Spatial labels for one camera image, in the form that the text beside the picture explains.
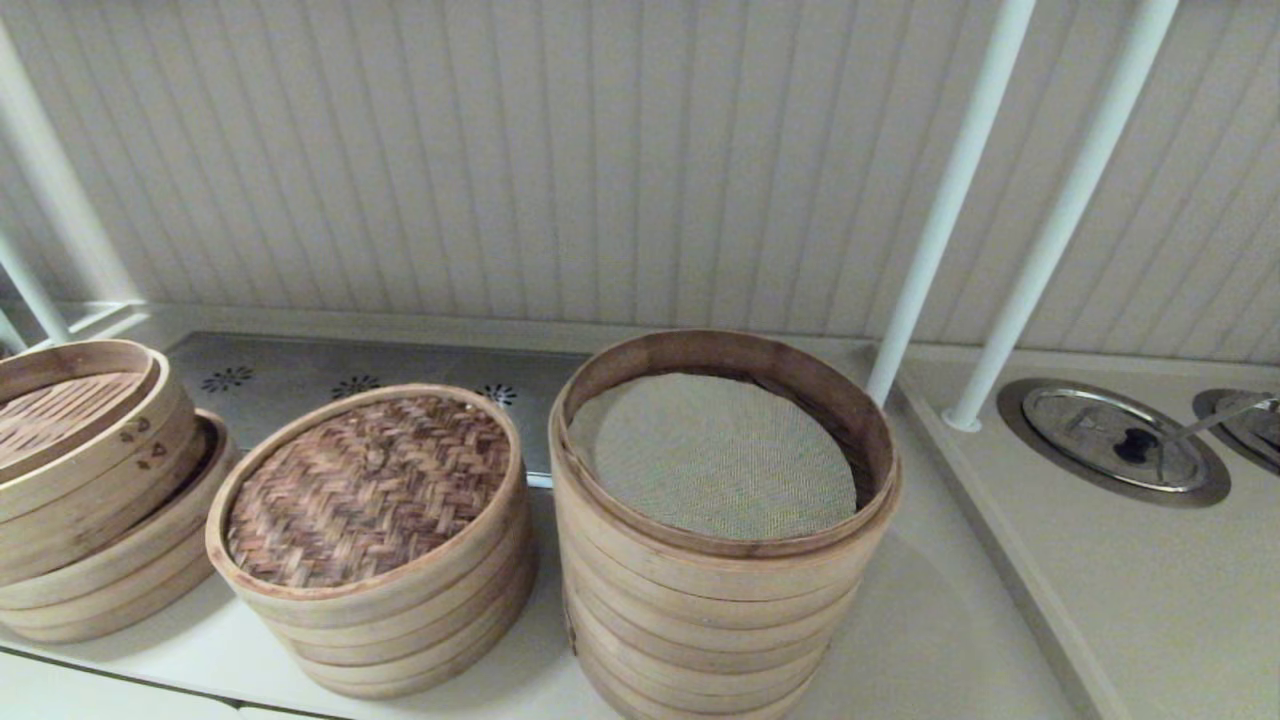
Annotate woven bamboo steamer lid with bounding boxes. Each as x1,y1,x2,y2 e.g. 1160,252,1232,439
205,384,528,633

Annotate grey mesh steamer liner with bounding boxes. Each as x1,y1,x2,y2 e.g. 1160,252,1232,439
568,373,859,542

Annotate tall bamboo steamer stack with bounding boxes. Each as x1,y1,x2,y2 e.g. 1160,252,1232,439
548,330,903,720

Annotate short bamboo steamer stack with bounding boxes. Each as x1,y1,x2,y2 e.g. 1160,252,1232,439
255,530,538,699

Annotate round steel lid black knob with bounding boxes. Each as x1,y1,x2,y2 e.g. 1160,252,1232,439
1022,386,1211,493

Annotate round steel pot lid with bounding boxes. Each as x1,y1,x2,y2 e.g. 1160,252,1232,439
1192,388,1280,476

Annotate perforated steel steam panel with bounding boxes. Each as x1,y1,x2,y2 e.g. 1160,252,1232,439
165,333,596,491

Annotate thick white metal pole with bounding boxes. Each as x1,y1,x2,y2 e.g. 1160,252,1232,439
0,20,146,306

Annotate thin white metal pole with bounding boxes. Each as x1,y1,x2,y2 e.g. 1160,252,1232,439
0,230,73,346

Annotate white rack base rail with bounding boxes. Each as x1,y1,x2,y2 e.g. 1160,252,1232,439
40,300,151,346

